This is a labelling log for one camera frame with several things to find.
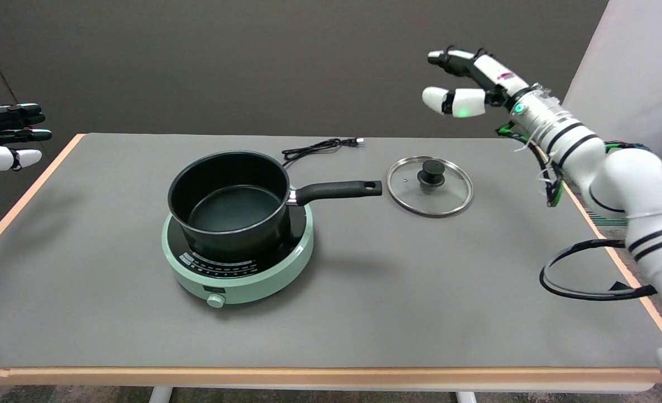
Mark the grey table mat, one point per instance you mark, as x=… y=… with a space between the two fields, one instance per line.
x=319 y=252

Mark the glass pot lid black knob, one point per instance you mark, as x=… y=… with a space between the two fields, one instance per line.
x=430 y=186

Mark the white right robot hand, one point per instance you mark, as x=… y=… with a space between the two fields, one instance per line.
x=468 y=84

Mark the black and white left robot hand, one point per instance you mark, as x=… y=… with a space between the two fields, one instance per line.
x=6 y=137

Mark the floor vent grille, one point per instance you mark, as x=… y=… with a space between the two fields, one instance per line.
x=602 y=219

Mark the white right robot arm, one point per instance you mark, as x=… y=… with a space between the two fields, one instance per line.
x=605 y=184

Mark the mint green induction cooker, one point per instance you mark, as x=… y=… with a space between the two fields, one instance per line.
x=241 y=274

